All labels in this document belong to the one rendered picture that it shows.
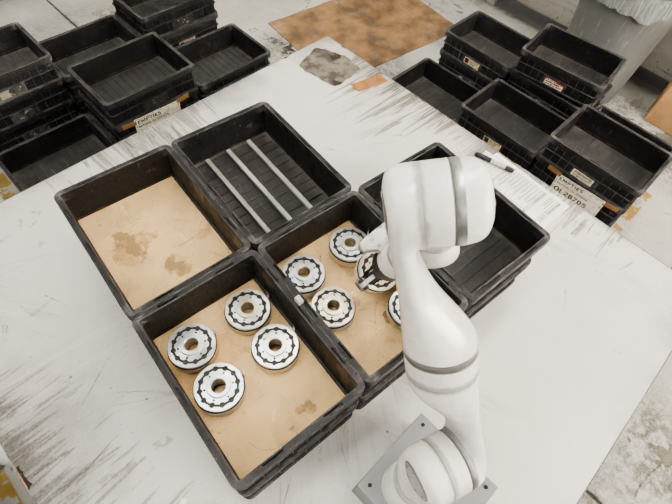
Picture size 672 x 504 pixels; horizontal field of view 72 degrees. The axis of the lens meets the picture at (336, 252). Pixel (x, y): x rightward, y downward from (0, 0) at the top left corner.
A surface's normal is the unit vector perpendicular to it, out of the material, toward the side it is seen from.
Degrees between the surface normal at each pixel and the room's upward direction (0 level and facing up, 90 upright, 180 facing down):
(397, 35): 0
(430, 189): 26
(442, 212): 51
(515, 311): 0
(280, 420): 0
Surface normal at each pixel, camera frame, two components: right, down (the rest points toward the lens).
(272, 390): 0.07, -0.54
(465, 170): -0.18, -0.51
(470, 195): -0.14, 0.02
